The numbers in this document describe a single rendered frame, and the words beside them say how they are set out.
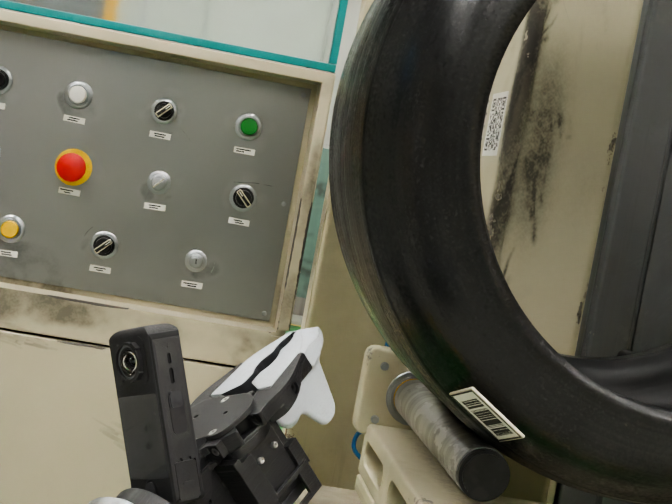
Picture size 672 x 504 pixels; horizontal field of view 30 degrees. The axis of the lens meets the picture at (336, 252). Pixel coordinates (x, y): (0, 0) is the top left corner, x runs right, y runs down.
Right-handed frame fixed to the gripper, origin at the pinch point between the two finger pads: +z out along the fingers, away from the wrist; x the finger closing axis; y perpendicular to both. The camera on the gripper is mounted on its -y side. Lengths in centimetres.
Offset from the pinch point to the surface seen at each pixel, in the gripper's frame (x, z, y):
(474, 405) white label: 1.1, 10.9, 15.3
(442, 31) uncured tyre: 6.8, 22.7, -11.8
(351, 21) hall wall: -597, 751, 124
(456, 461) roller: -3.4, 10.4, 20.4
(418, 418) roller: -16.7, 22.0, 23.6
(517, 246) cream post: -17, 49, 21
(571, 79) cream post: -9, 62, 8
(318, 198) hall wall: -642, 659, 232
